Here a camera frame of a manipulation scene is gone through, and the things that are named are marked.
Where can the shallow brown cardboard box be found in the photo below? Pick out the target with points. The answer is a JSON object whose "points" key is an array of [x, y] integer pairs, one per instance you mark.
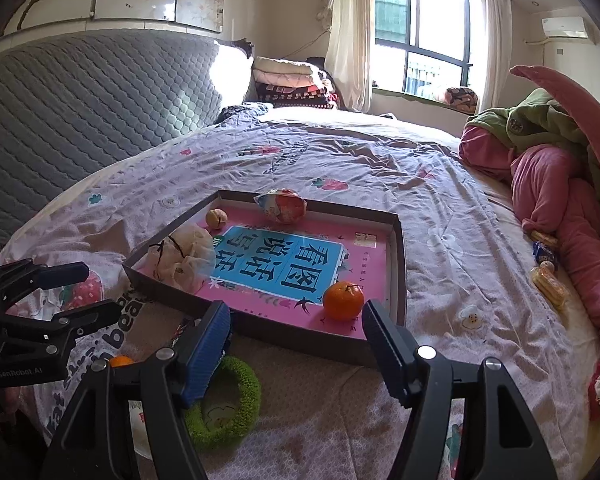
{"points": [[290, 332]]}

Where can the window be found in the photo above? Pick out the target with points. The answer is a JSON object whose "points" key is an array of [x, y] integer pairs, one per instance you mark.
{"points": [[430, 25]]}

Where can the cream curtain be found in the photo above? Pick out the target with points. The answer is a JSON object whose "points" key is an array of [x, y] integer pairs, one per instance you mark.
{"points": [[495, 45], [350, 35]]}

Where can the dark patterned folded blanket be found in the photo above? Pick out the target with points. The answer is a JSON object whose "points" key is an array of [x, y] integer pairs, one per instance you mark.
{"points": [[295, 96]]}

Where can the grey quilted headboard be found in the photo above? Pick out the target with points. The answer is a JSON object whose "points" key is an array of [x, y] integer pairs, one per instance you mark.
{"points": [[80, 110]]}

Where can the small yellow biscuit packet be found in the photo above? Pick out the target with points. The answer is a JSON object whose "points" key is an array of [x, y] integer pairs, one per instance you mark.
{"points": [[542, 237]]}

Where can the beige round fruit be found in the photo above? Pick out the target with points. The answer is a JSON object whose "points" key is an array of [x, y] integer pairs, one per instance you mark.
{"points": [[216, 218]]}

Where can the dark cloth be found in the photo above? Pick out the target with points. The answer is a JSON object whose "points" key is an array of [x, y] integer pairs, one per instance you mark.
{"points": [[242, 110]]}

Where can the long pink pillow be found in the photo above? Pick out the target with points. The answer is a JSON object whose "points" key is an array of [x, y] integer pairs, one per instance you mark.
{"points": [[570, 95]]}

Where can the pink and blue book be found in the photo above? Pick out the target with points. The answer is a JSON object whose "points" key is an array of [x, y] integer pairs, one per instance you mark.
{"points": [[370, 270]]}

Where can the red and white snack bag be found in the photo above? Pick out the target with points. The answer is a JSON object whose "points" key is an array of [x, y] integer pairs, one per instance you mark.
{"points": [[280, 206], [140, 427]]}

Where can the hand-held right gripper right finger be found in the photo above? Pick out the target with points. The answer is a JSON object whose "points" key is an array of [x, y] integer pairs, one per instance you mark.
{"points": [[385, 350]]}

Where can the cream folded blanket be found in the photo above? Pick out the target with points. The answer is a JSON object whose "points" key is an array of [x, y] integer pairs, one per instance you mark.
{"points": [[285, 66]]}

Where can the pink quilt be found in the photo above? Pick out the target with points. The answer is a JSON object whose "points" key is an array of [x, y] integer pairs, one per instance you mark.
{"points": [[555, 185]]}

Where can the pink folded blanket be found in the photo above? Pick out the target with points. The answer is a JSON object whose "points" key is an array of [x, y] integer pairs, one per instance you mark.
{"points": [[290, 81]]}

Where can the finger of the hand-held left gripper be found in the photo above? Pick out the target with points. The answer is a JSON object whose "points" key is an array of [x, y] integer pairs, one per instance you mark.
{"points": [[90, 317], [62, 275]]}

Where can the small blue snack packet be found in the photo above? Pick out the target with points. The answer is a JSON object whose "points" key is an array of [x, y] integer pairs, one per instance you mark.
{"points": [[545, 252]]}

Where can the patterned cushion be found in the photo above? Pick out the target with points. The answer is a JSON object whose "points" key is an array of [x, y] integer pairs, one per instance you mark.
{"points": [[460, 99]]}

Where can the white air conditioner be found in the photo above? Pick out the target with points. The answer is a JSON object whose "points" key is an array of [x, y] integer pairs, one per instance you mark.
{"points": [[565, 27]]}

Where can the long yellow biscuit packet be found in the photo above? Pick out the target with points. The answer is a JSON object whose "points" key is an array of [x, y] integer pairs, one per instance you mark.
{"points": [[550, 282]]}

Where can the orange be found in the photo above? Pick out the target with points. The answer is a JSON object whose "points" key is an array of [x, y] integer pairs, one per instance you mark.
{"points": [[343, 301], [121, 361]]}

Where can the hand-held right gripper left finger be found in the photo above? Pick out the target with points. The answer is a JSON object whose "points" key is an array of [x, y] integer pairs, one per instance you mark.
{"points": [[207, 355]]}

